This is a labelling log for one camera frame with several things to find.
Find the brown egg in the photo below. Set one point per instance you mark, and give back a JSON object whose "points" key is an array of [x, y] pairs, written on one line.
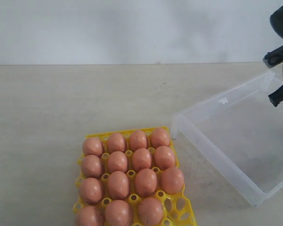
{"points": [[117, 161], [116, 142], [164, 157], [160, 137], [172, 180], [91, 191], [118, 213], [150, 211], [93, 146], [92, 167], [89, 216], [146, 182], [141, 159], [118, 185]]}

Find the brown egg front bottom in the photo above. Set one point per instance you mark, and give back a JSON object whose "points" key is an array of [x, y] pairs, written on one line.
{"points": [[118, 213]]}

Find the clear plastic bin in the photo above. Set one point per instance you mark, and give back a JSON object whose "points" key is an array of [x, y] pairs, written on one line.
{"points": [[241, 134]]}

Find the yellow plastic egg tray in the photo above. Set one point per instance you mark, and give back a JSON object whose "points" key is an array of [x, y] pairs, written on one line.
{"points": [[177, 209]]}

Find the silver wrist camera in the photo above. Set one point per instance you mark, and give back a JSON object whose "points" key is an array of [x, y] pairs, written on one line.
{"points": [[273, 58]]}

